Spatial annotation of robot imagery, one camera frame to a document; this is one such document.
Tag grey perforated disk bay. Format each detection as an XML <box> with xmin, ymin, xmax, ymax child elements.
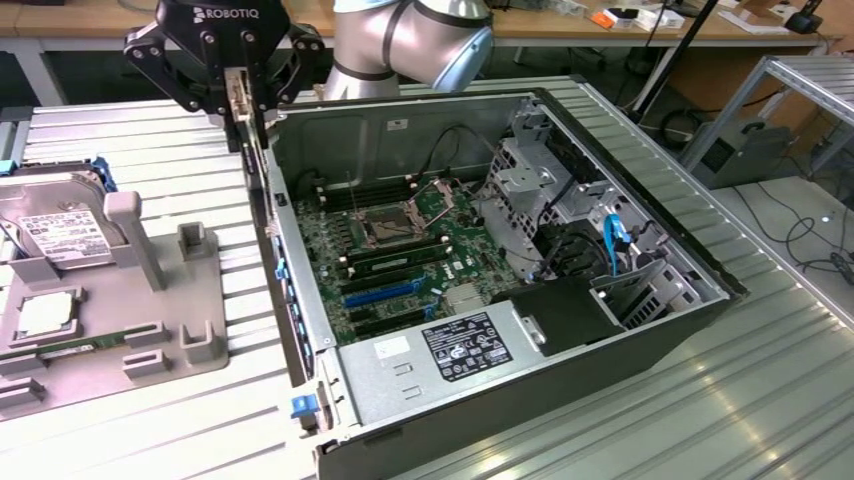
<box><xmin>589</xmin><ymin>257</ymin><xmax>699</xmax><ymax>332</ymax></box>

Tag thin metal locking lever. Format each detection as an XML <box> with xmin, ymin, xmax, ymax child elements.
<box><xmin>344</xmin><ymin>169</ymin><xmax>366</xmax><ymax>214</ymax></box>

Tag aluminium profile frame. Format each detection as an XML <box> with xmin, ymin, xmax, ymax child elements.
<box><xmin>679</xmin><ymin>53</ymin><xmax>854</xmax><ymax>194</ymax></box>

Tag small black speaker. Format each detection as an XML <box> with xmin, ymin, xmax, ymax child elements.
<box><xmin>783</xmin><ymin>0</ymin><xmax>827</xmax><ymax>35</ymax></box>

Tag silver power supply unit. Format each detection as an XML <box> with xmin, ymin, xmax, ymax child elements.
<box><xmin>334</xmin><ymin>301</ymin><xmax>549</xmax><ymax>429</ymax></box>

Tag black cable bundle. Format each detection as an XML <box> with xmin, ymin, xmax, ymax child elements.
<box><xmin>783</xmin><ymin>214</ymin><xmax>854</xmax><ymax>287</ymax></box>

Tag small brown box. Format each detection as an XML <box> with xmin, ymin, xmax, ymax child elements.
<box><xmin>736</xmin><ymin>0</ymin><xmax>801</xmax><ymax>16</ymax></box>

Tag orange and white box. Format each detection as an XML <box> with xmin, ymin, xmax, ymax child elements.
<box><xmin>589</xmin><ymin>7</ymin><xmax>643</xmax><ymax>30</ymax></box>

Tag white paper sheets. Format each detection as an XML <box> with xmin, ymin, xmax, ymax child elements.
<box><xmin>716</xmin><ymin>9</ymin><xmax>792</xmax><ymax>35</ymax></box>

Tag silver CPU chip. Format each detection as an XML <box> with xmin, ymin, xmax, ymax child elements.
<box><xmin>13</xmin><ymin>294</ymin><xmax>74</xmax><ymax>339</ymax></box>

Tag blue SATA wire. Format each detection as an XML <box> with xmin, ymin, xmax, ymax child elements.
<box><xmin>603</xmin><ymin>213</ymin><xmax>632</xmax><ymax>276</ymax></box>

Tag silver disk bay cage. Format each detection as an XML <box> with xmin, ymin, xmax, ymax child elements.
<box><xmin>477</xmin><ymin>135</ymin><xmax>605</xmax><ymax>251</ymax></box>

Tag CPU socket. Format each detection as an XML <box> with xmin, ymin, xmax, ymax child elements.
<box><xmin>352</xmin><ymin>199</ymin><xmax>421</xmax><ymax>249</ymax></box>

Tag wooden desk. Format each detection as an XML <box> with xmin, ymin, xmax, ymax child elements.
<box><xmin>0</xmin><ymin>0</ymin><xmax>854</xmax><ymax>106</ymax></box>

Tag black expansion slot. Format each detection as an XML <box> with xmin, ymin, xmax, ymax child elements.
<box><xmin>346</xmin><ymin>305</ymin><xmax>428</xmax><ymax>325</ymax></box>
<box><xmin>353</xmin><ymin>314</ymin><xmax>433</xmax><ymax>340</ymax></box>
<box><xmin>337</xmin><ymin>269</ymin><xmax>428</xmax><ymax>297</ymax></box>

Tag green RAM stick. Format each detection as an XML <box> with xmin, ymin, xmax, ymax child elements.
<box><xmin>29</xmin><ymin>325</ymin><xmax>161</xmax><ymax>362</ymax></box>

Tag blue disk caddy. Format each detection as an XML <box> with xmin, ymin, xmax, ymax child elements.
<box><xmin>0</xmin><ymin>155</ymin><xmax>116</xmax><ymax>196</ymax></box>

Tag graphics card with metal bracket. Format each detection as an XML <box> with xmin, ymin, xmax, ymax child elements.
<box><xmin>222</xmin><ymin>66</ymin><xmax>278</xmax><ymax>239</ymax></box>

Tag black device with handle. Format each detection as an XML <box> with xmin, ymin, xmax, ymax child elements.
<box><xmin>692</xmin><ymin>122</ymin><xmax>812</xmax><ymax>190</ymax></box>

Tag grey plastic parts rack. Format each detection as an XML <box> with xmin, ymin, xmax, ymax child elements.
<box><xmin>0</xmin><ymin>191</ymin><xmax>232</xmax><ymax>409</ymax></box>

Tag metal socket cover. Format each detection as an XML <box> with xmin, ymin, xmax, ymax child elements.
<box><xmin>405</xmin><ymin>177</ymin><xmax>468</xmax><ymax>226</ymax></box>

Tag blue expansion slot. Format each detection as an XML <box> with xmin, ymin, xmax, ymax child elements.
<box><xmin>341</xmin><ymin>280</ymin><xmax>433</xmax><ymax>309</ymax></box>

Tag open black PC case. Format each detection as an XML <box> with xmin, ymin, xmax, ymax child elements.
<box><xmin>246</xmin><ymin>74</ymin><xmax>748</xmax><ymax>480</ymax></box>

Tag blue card retention clips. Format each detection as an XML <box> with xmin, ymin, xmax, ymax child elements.
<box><xmin>270</xmin><ymin>242</ymin><xmax>313</xmax><ymax>364</ymax></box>

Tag black looped wire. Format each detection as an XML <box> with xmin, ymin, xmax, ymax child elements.
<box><xmin>429</xmin><ymin>124</ymin><xmax>499</xmax><ymax>177</ymax></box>

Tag green motherboard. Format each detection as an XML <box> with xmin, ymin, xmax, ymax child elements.
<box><xmin>296</xmin><ymin>169</ymin><xmax>528</xmax><ymax>346</ymax></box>

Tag silver chipset heatsink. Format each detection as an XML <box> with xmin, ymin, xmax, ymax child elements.
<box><xmin>443</xmin><ymin>285</ymin><xmax>485</xmax><ymax>307</ymax></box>

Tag white flat box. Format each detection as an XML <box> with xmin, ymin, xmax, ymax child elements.
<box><xmin>632</xmin><ymin>8</ymin><xmax>685</xmax><ymax>29</ymax></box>

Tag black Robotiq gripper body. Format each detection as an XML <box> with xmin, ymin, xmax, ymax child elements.
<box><xmin>153</xmin><ymin>0</ymin><xmax>293</xmax><ymax>85</ymax></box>

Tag black labelled RAM stick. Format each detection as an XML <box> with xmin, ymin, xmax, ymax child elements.
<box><xmin>345</xmin><ymin>243</ymin><xmax>449</xmax><ymax>275</ymax></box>

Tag silver hard disk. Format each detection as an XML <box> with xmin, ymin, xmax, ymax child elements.
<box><xmin>0</xmin><ymin>170</ymin><xmax>113</xmax><ymax>274</ymax></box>

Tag black tripod pole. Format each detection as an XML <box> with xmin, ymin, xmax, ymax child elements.
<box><xmin>629</xmin><ymin>0</ymin><xmax>723</xmax><ymax>115</ymax></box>

